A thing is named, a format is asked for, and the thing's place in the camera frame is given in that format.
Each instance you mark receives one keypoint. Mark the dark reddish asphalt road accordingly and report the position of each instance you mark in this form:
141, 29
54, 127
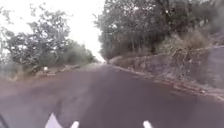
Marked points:
113, 100

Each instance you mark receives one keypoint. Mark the row of trees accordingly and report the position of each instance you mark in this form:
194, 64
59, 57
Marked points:
140, 23
50, 43

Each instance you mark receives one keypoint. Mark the robot's own part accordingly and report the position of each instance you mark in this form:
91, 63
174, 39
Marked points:
147, 124
74, 125

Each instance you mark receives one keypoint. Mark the dirt roadside strip with leaves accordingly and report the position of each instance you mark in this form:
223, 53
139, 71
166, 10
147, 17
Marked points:
186, 87

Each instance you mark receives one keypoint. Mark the dirt roadside strip with scrub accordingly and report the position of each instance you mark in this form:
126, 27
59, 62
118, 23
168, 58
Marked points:
30, 78

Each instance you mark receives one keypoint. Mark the grey stone wall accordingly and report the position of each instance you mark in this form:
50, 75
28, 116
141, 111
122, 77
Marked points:
166, 65

